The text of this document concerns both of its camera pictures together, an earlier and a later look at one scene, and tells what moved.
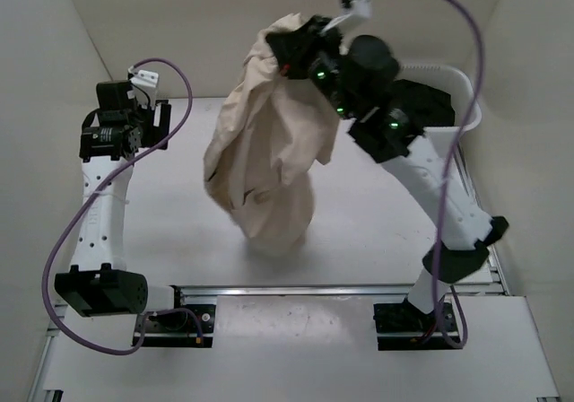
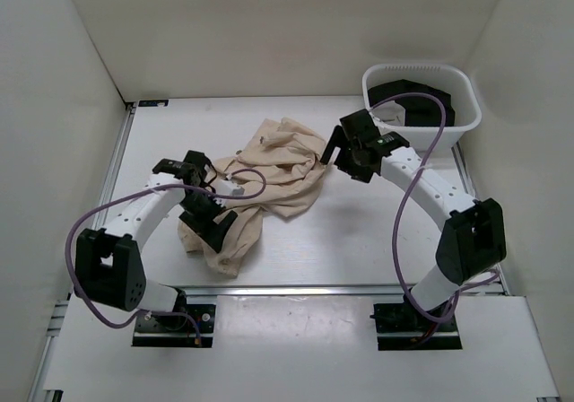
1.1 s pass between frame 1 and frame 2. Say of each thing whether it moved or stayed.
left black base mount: stayed
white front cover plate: stayed
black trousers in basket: stayed
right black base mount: stayed
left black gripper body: moved
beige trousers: moved
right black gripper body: moved
